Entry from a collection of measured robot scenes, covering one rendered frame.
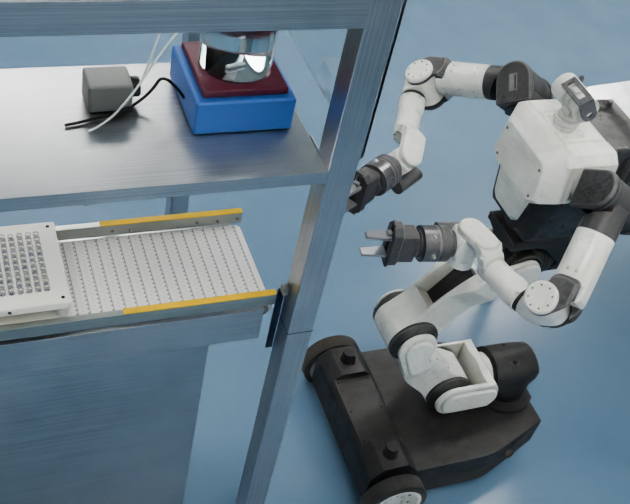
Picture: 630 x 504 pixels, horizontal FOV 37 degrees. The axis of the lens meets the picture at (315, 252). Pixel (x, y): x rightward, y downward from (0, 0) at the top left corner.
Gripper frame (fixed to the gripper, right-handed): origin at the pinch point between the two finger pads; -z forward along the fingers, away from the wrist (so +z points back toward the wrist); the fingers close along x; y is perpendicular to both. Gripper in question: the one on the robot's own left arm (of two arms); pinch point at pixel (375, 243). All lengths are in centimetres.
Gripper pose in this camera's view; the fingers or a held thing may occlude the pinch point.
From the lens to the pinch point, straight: 220.4
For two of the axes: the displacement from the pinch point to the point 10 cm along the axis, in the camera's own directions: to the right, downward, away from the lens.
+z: 9.7, 0.0, 2.6
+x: -1.8, 7.1, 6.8
